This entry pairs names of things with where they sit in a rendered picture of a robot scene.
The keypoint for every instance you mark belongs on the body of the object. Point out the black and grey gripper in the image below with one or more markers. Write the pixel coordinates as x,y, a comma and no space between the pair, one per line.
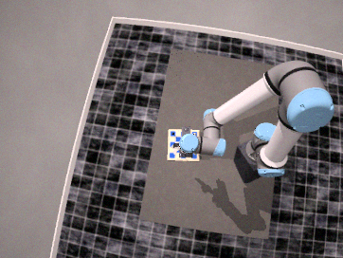
176,148

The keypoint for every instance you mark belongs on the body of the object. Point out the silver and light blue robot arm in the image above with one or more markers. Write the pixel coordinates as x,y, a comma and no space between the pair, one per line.
306,105

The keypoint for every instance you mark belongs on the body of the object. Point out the blue and cream chessboard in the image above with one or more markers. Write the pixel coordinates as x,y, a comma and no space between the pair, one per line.
175,139

